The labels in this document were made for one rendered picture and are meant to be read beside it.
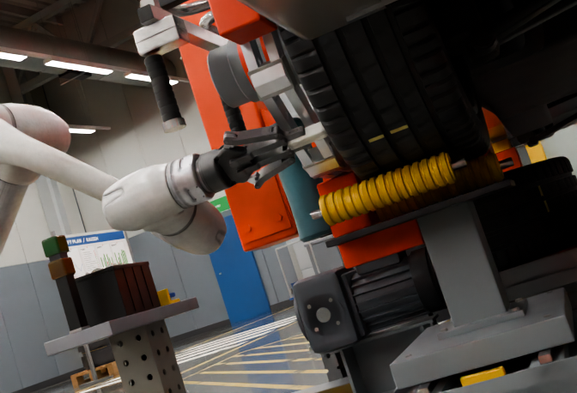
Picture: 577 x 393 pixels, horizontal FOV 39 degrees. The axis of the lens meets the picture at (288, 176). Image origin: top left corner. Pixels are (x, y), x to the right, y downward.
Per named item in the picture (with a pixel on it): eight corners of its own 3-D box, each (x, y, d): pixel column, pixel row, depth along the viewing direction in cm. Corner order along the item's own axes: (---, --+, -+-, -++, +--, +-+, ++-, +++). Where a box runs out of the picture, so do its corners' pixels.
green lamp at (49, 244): (60, 252, 174) (54, 234, 174) (45, 258, 175) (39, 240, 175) (70, 251, 177) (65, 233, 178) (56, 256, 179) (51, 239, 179)
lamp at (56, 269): (66, 275, 173) (61, 256, 174) (51, 281, 174) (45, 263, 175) (76, 273, 177) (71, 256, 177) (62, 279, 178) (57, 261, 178)
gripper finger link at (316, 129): (289, 136, 144) (288, 134, 143) (325, 123, 142) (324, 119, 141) (289, 148, 141) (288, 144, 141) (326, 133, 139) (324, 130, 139)
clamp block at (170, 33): (179, 38, 152) (171, 11, 152) (138, 56, 154) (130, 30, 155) (191, 42, 156) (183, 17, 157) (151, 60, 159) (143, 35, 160)
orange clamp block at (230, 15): (279, 29, 138) (260, 18, 129) (238, 47, 140) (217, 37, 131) (266, -9, 138) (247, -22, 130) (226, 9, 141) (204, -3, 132)
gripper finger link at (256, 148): (233, 154, 147) (229, 149, 146) (288, 132, 144) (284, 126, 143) (232, 169, 144) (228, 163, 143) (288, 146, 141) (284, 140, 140)
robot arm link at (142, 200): (160, 148, 147) (197, 176, 158) (89, 177, 152) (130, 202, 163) (166, 201, 142) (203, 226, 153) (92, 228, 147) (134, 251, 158)
